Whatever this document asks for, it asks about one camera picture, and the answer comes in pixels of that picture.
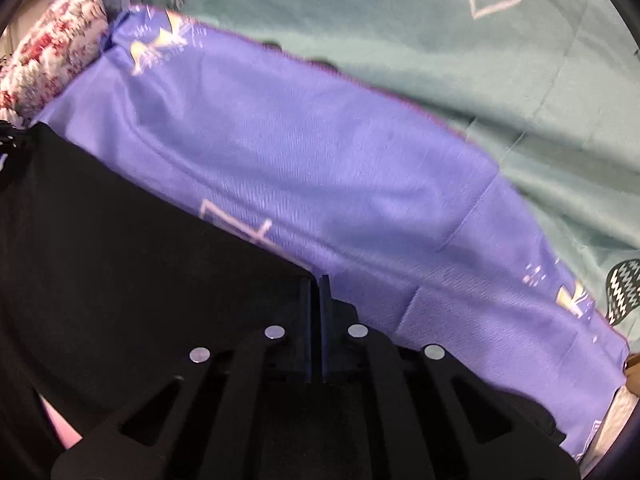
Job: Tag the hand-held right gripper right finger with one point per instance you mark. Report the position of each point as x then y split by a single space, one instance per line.
325 320

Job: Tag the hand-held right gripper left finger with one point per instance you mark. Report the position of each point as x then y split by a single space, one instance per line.
306 320

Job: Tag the black pants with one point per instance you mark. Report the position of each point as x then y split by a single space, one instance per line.
125 260

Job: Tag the purple printed bed sheet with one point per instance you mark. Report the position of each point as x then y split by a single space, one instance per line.
325 160

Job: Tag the green printed quilt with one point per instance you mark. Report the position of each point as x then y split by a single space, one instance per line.
400 20

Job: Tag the floral pillow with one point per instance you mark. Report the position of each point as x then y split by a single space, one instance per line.
50 45

